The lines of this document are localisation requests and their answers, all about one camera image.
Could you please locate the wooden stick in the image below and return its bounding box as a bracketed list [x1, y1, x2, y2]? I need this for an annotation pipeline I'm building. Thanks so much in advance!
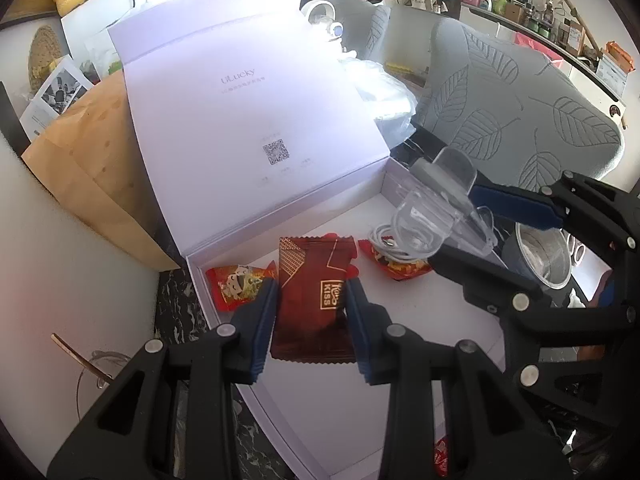
[51, 333, 113, 381]

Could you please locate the white cable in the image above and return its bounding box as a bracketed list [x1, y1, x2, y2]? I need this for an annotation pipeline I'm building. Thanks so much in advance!
[369, 204, 497, 264]

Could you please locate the woven straw mat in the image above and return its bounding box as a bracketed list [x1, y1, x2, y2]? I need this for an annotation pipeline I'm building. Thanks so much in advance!
[28, 25, 69, 92]

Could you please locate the white cardboard box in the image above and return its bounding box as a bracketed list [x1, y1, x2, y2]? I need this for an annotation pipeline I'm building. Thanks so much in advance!
[595, 52, 631, 97]

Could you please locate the photo leaflet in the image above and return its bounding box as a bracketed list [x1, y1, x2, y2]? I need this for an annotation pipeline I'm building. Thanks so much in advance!
[21, 56, 94, 142]

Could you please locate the clear plastic bag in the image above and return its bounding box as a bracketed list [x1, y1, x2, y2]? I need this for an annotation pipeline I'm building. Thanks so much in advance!
[340, 56, 419, 149]

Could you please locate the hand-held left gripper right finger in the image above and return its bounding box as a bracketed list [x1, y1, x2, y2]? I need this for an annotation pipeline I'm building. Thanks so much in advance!
[345, 277, 573, 480]

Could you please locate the glass measuring cup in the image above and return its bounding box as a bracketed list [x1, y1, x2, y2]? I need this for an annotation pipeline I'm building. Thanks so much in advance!
[75, 351, 147, 426]

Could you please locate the red pictured snack packet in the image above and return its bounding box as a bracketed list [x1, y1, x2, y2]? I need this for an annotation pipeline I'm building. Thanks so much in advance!
[357, 239, 435, 282]

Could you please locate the bamboo stick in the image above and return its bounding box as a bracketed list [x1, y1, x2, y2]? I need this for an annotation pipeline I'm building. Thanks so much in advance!
[529, 0, 629, 129]

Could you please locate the plain red snack packet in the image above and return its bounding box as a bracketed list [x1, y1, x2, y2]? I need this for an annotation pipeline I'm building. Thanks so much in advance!
[205, 260, 279, 312]

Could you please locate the red plastic propeller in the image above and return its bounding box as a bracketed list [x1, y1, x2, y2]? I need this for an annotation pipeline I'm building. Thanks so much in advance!
[323, 232, 362, 280]

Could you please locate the orange packet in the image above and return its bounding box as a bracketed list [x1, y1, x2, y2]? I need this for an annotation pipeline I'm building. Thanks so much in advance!
[604, 41, 639, 72]

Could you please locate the dark red chocolate packet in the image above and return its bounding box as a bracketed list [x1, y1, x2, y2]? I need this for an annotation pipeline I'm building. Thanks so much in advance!
[270, 235, 359, 364]

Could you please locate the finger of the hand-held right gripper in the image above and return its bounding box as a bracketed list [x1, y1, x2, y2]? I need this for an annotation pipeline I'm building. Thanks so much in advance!
[430, 244, 552, 329]
[470, 171, 640, 253]

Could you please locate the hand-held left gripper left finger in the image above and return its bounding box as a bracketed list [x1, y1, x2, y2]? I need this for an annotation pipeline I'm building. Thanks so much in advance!
[47, 277, 279, 480]

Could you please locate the red white-label snack packet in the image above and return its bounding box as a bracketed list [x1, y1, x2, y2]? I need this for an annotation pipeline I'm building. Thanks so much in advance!
[433, 436, 452, 479]

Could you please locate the clear grey plastic case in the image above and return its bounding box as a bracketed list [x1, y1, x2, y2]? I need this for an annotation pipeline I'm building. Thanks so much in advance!
[395, 149, 497, 261]

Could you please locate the brown paper bag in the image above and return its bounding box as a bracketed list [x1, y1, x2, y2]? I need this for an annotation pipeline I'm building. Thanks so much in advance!
[21, 69, 182, 272]

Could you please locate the white foam board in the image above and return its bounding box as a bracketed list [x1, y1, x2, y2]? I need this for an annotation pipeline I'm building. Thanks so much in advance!
[0, 132, 167, 443]

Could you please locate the metal bowl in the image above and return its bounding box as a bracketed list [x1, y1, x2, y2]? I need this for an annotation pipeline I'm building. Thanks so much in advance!
[501, 222, 574, 289]

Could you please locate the grey leaf-pattern chair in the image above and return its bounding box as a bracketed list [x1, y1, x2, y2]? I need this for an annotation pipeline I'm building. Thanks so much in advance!
[330, 0, 392, 64]
[414, 19, 627, 196]

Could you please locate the lavender gift box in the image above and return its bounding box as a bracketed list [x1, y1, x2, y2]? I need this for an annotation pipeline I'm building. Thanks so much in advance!
[107, 0, 507, 480]

